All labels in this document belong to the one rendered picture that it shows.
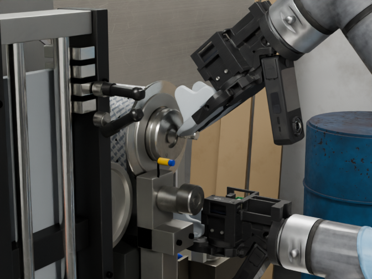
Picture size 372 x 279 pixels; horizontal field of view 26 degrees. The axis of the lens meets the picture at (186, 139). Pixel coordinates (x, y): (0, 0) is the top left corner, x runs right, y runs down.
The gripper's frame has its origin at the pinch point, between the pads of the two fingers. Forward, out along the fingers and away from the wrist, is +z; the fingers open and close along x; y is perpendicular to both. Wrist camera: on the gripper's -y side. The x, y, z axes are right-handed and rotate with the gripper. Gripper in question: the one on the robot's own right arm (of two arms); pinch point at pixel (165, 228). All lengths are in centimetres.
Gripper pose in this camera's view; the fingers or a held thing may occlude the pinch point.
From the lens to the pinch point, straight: 121.7
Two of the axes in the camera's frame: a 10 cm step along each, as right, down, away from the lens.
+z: -8.4, -1.2, 5.3
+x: -5.4, 1.9, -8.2
